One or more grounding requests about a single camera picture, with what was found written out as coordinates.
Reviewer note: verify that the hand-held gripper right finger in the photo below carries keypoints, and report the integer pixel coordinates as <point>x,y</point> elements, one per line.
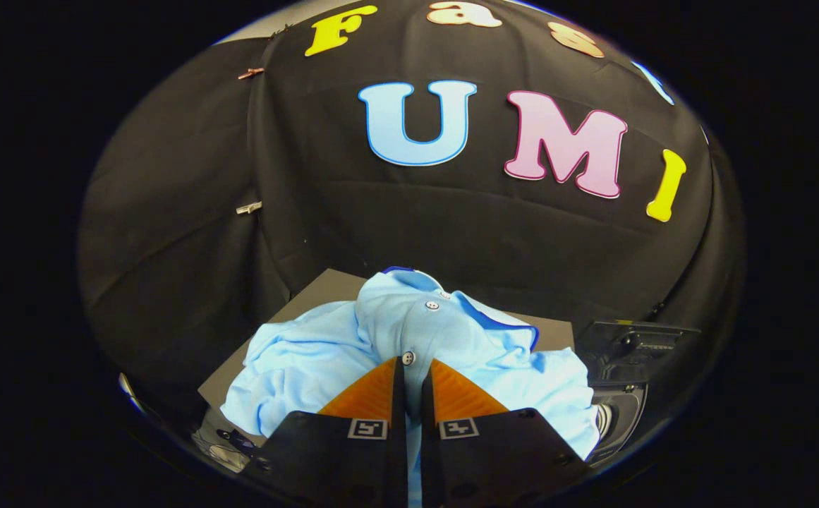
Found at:
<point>427,437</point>

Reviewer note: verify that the light blue polo shirt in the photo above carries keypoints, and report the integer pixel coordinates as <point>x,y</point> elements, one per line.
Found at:
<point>296,367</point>

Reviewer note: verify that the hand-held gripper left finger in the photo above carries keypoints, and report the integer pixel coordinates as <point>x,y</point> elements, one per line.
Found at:
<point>399,437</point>

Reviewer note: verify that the silver clip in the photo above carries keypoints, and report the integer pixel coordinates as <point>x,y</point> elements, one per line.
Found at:
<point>248,208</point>

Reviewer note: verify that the copper clip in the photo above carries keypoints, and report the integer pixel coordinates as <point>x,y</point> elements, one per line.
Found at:
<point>250,73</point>

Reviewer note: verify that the black backdrop cloth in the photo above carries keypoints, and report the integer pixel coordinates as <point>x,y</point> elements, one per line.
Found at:
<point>451,233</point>

